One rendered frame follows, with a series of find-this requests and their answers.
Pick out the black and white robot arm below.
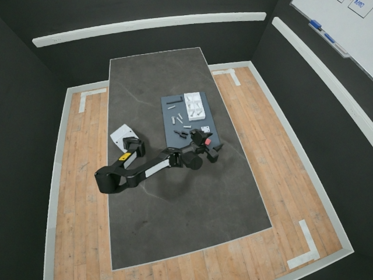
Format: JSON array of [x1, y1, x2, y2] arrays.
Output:
[[94, 129, 208, 194]]

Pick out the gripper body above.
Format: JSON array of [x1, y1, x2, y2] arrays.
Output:
[[189, 143, 219, 163]]

